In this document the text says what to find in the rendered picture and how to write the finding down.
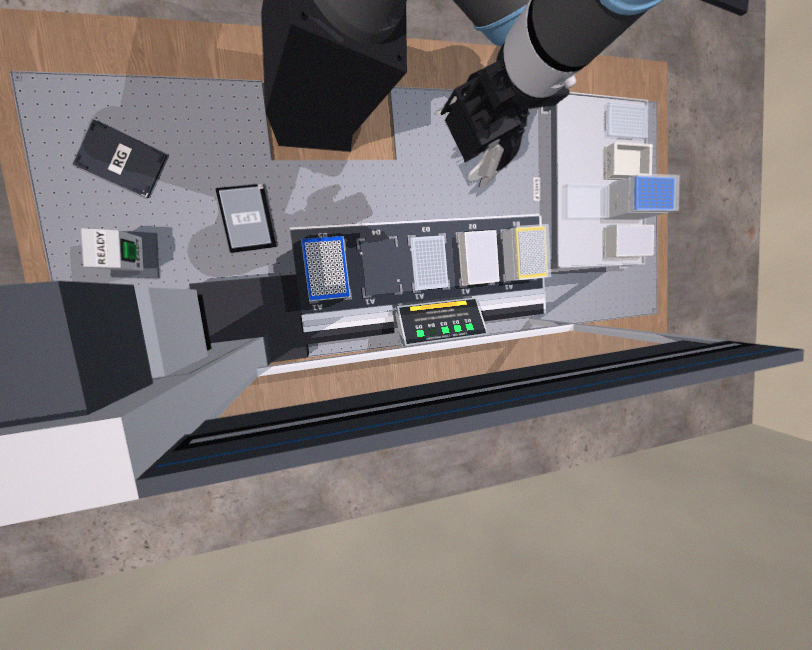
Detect white ready key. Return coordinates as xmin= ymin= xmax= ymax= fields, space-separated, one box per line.
xmin=81 ymin=228 xmax=159 ymax=279

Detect black rectangular frame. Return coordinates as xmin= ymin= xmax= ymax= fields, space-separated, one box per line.
xmin=216 ymin=184 xmax=276 ymax=253

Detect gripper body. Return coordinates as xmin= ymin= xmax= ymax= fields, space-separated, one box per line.
xmin=440 ymin=42 xmax=550 ymax=162

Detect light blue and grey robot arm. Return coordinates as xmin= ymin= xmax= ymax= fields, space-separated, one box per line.
xmin=314 ymin=0 xmax=663 ymax=110

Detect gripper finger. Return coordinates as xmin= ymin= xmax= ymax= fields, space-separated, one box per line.
xmin=434 ymin=69 xmax=483 ymax=115
xmin=467 ymin=128 xmax=525 ymax=189

